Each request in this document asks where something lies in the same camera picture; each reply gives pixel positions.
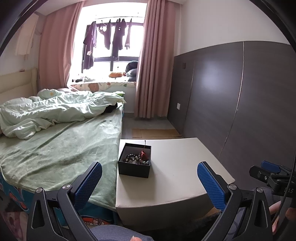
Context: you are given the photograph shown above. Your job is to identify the black square jewelry box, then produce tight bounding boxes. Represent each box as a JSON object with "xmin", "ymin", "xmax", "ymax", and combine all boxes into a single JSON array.
[{"xmin": 118, "ymin": 143, "xmax": 152, "ymax": 178}]

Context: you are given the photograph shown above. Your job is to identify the person's grey trouser legs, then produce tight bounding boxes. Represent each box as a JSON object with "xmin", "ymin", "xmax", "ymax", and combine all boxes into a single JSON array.
[{"xmin": 90, "ymin": 225, "xmax": 153, "ymax": 241}]

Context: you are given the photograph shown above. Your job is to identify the black cable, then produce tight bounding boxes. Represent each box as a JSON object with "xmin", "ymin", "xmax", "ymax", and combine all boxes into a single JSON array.
[{"xmin": 271, "ymin": 152, "xmax": 296, "ymax": 223}]

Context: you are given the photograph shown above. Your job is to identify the person's left hand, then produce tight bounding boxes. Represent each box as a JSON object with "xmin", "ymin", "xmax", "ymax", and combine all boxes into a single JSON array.
[{"xmin": 130, "ymin": 236, "xmax": 142, "ymax": 241}]

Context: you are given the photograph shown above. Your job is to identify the left pink curtain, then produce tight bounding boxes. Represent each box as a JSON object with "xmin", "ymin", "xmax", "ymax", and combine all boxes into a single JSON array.
[{"xmin": 38, "ymin": 1, "xmax": 84, "ymax": 90}]

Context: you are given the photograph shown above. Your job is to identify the orange plush toy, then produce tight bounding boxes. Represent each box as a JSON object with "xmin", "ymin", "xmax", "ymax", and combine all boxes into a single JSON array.
[{"xmin": 109, "ymin": 72, "xmax": 123, "ymax": 78}]

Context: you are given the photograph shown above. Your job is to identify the person's right hand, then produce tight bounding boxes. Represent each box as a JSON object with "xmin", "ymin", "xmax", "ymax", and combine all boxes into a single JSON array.
[{"xmin": 268, "ymin": 201, "xmax": 296, "ymax": 236}]

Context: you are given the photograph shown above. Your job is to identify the beige hanging towel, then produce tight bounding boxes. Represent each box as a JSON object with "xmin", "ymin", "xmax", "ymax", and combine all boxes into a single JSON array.
[{"xmin": 15, "ymin": 13, "xmax": 39, "ymax": 55}]

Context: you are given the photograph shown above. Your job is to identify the white leather ottoman table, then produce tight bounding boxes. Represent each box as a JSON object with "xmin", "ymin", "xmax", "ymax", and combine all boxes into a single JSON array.
[{"xmin": 115, "ymin": 138, "xmax": 235, "ymax": 232}]

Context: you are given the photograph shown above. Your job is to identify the right pink curtain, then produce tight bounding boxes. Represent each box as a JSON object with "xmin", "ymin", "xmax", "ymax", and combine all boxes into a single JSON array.
[{"xmin": 134, "ymin": 1, "xmax": 176, "ymax": 118}]

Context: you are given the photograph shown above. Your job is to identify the green bed with mattress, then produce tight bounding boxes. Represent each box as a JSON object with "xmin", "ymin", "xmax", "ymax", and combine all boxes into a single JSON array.
[{"xmin": 0, "ymin": 87, "xmax": 125, "ymax": 230}]

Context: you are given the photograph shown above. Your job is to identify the light green crumpled duvet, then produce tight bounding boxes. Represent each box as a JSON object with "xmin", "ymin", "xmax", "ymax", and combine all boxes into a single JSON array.
[{"xmin": 1, "ymin": 89, "xmax": 126, "ymax": 140}]

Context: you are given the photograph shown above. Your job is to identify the pink curtain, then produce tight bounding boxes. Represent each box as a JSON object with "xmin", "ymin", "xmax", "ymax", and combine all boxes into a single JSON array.
[
  {"xmin": 134, "ymin": 1, "xmax": 176, "ymax": 118},
  {"xmin": 38, "ymin": 1, "xmax": 84, "ymax": 90}
]

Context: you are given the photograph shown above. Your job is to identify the dark hanging clothes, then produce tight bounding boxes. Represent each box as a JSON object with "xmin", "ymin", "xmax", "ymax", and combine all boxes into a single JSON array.
[{"xmin": 81, "ymin": 18, "xmax": 133, "ymax": 71}]

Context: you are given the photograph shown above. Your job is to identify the green stone bead bracelet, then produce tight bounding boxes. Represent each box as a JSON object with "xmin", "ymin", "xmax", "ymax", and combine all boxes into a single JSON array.
[{"xmin": 122, "ymin": 152, "xmax": 150, "ymax": 165}]

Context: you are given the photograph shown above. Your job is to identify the beige padded headboard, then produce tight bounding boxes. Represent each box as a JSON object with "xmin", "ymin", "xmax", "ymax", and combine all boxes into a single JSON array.
[{"xmin": 0, "ymin": 68, "xmax": 38, "ymax": 104}]

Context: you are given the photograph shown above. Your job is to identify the red string bracelet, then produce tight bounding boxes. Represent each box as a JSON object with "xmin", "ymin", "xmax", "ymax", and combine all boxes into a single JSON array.
[{"xmin": 139, "ymin": 139, "xmax": 150, "ymax": 162}]

